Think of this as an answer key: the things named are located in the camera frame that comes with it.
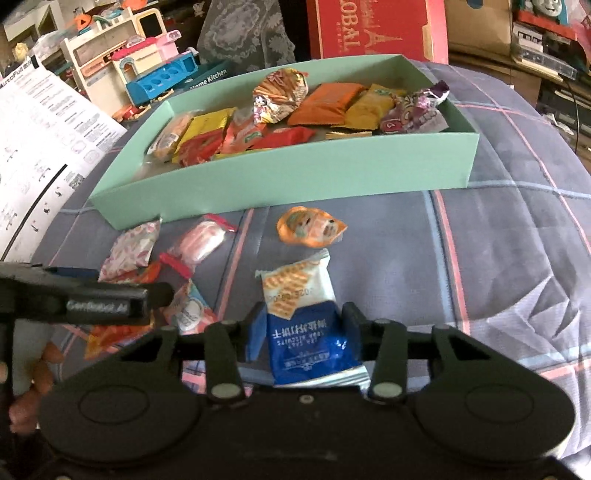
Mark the round orange jelly cup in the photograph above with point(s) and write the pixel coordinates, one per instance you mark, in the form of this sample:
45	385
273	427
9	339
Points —
309	226

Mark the purple white snack bag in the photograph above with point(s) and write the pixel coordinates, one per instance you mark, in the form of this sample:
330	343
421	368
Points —
415	113

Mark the blue toy rack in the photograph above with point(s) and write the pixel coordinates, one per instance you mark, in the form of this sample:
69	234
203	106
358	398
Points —
159	83

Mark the striped stick snack bag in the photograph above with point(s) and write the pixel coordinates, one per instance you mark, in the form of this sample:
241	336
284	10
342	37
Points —
279	94

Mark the teal toy kitchen box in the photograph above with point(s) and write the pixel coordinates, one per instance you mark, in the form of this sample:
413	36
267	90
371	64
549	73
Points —
210	76

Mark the low brown cardboard box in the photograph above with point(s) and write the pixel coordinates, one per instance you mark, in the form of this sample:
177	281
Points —
494	74

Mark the orange pink snack packet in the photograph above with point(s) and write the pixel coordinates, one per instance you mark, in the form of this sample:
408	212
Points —
242	131

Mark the large red gift box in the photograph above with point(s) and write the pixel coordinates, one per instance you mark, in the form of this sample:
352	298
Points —
369	27

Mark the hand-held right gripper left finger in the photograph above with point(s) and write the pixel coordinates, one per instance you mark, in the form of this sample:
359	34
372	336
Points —
256	334

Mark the pink patterned snack packet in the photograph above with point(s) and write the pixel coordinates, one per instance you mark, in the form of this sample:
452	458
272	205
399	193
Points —
131	249

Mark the clear pastry packet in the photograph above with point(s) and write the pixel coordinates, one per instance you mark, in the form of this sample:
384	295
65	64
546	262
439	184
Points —
168	134

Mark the orange patterned snack packet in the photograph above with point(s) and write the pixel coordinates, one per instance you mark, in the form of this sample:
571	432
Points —
111	339

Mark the blue train toy box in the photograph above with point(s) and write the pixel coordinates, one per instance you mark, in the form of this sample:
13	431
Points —
549	11

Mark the gold foil snack packet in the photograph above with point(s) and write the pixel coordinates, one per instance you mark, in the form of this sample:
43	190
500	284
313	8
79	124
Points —
205	124

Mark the person's left hand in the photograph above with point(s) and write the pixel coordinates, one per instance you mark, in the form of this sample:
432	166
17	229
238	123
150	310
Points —
41	376

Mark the stack of books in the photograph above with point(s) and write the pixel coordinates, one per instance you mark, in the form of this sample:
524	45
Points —
540	50

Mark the small orange red packet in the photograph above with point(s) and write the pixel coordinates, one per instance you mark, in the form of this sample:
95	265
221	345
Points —
147	275

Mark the white printed instruction sheet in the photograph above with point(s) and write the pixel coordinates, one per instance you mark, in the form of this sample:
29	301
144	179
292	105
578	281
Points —
46	138

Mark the grey lace cloth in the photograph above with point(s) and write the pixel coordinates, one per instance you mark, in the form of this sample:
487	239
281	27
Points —
244	32

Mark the yellow dried fruit packet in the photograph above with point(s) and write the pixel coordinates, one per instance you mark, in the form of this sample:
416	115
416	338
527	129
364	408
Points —
369	110

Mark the cream toy kitchen set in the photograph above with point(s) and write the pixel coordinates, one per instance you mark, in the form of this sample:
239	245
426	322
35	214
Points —
101	60

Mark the mint green cardboard box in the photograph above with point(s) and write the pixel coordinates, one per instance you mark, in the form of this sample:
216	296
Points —
277	189

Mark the clear pink sweet packet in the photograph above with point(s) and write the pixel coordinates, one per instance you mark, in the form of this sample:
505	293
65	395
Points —
198	240

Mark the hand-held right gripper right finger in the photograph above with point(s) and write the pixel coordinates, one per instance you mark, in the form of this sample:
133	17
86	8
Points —
351	323

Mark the red yellow snack packet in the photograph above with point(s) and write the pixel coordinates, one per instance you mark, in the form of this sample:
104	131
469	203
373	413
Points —
198	148

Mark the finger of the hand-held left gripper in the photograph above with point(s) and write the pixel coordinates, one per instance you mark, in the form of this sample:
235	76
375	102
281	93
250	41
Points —
157	294

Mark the plaid grey blanket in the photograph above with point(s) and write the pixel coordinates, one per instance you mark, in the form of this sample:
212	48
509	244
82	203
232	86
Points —
485	230

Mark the thin tan biscuit packet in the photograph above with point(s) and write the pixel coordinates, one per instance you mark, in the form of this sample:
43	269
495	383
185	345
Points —
346	134

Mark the blue white biscuit packet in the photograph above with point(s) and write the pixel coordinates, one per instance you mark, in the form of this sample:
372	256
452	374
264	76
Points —
300	295

